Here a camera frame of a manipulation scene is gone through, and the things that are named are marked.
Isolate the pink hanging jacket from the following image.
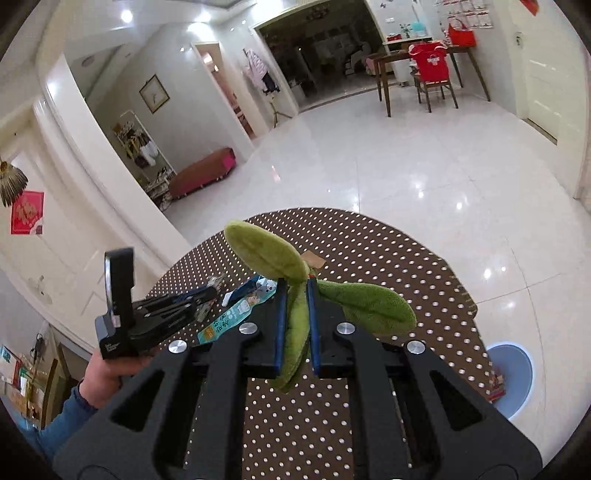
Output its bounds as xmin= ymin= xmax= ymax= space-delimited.
xmin=244 ymin=48 xmax=280 ymax=93

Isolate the clear plastic wrapper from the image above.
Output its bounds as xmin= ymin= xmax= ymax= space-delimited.
xmin=202 ymin=274 xmax=228 ymax=320

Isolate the teal printed snack packet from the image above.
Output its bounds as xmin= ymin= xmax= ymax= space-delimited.
xmin=198 ymin=274 xmax=279 ymax=348

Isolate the wooden dining table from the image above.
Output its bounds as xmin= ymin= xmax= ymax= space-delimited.
xmin=373 ymin=44 xmax=491 ymax=117

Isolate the coat stand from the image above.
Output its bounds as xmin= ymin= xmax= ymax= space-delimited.
xmin=259 ymin=46 xmax=293 ymax=128

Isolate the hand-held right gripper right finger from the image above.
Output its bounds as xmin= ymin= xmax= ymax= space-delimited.
xmin=307 ymin=278 xmax=543 ymax=480

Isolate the cluttered wooden shelf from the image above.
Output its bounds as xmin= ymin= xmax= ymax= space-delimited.
xmin=0 ymin=323 xmax=80 ymax=431

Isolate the red upholstered bench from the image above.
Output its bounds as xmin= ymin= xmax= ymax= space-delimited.
xmin=168 ymin=148 xmax=237 ymax=200

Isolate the gold fan ornament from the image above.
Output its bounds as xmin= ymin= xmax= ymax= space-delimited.
xmin=0 ymin=159 xmax=27 ymax=207

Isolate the blue plastic trash bin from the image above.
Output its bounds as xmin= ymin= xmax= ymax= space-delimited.
xmin=486 ymin=342 xmax=534 ymax=422

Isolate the red square door poster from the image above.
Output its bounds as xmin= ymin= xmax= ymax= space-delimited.
xmin=10 ymin=191 xmax=45 ymax=235

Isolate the person's left forearm blue sleeve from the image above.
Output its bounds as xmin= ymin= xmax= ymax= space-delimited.
xmin=27 ymin=382 xmax=100 ymax=462

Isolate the white panel door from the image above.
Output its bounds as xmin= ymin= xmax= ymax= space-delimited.
xmin=505 ymin=0 xmax=574 ymax=145

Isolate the white shoe rack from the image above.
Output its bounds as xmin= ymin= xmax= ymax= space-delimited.
xmin=113 ymin=110 xmax=177 ymax=211

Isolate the green plush leaf toy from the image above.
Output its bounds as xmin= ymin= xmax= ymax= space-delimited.
xmin=224 ymin=220 xmax=417 ymax=394

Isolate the person's left hand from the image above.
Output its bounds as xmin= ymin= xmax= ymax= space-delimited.
xmin=84 ymin=351 xmax=155 ymax=410

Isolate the white cabinet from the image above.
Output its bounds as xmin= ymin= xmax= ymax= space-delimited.
xmin=383 ymin=34 xmax=435 ymax=87

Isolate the chair with red cover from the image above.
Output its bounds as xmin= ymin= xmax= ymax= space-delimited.
xmin=409 ymin=41 xmax=460 ymax=113

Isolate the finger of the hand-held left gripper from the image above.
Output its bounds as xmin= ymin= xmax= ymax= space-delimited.
xmin=157 ymin=286 xmax=218 ymax=306
xmin=171 ymin=302 xmax=220 ymax=325

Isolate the framed bird picture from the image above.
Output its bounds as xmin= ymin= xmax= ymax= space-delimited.
xmin=139 ymin=75 xmax=167 ymax=113

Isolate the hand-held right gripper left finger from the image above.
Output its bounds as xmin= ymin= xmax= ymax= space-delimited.
xmin=53 ymin=278 xmax=289 ymax=480

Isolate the group of white wall sheets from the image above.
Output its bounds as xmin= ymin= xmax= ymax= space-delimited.
xmin=434 ymin=0 xmax=496 ymax=28

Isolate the red gift bag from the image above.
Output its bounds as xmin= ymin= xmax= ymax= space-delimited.
xmin=447 ymin=17 xmax=477 ymax=48

